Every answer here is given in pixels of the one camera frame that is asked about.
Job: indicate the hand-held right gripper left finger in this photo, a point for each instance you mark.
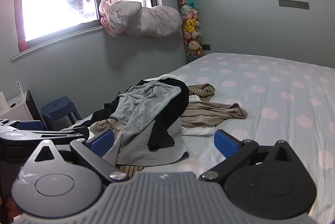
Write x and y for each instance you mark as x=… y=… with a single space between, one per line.
x=100 y=141

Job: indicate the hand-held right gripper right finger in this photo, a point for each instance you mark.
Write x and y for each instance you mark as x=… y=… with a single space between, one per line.
x=223 y=144

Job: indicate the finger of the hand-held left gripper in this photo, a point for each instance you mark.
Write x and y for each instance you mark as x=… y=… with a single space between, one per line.
x=31 y=125
x=60 y=133

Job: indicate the grey knit garment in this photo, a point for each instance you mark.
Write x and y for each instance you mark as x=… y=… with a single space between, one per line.
x=146 y=114

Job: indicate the black flat panel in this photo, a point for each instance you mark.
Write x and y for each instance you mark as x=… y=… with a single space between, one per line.
x=32 y=106

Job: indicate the white nightstand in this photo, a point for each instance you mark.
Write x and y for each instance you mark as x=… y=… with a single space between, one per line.
x=15 y=110

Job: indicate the blue stool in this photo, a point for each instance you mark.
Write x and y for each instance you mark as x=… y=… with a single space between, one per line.
x=57 y=106

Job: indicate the white garment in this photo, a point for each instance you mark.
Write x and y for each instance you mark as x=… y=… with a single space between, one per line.
x=196 y=131

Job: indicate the beige garment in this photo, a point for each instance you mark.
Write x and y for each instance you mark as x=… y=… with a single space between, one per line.
x=209 y=114

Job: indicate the white paper card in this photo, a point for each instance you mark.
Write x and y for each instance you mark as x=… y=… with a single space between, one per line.
x=3 y=102

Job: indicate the white cream tube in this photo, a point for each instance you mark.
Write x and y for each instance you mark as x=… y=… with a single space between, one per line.
x=19 y=88

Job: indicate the person's rust fleece garment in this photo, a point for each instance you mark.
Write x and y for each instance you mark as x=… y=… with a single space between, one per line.
x=6 y=208

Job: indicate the black garment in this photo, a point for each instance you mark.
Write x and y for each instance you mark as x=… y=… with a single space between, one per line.
x=167 y=119

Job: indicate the polka-dot bed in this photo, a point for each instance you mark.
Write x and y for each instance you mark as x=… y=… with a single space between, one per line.
x=274 y=98

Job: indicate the white window sill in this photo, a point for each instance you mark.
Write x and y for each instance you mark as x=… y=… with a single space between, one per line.
x=52 y=39

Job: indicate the window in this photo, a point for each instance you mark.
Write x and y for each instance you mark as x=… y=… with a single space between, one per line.
x=47 y=9

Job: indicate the clear tube of plush toys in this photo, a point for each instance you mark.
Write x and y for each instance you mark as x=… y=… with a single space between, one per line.
x=192 y=28

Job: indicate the pink curtain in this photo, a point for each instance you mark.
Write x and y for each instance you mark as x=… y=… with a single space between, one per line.
x=18 y=4

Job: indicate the bundled polka-dot duvet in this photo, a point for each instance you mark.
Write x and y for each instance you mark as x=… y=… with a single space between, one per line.
x=146 y=20

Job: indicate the dark wall socket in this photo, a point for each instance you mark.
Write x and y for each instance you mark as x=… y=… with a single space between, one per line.
x=206 y=47

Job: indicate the grey wall strip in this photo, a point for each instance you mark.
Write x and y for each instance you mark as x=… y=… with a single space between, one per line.
x=293 y=4

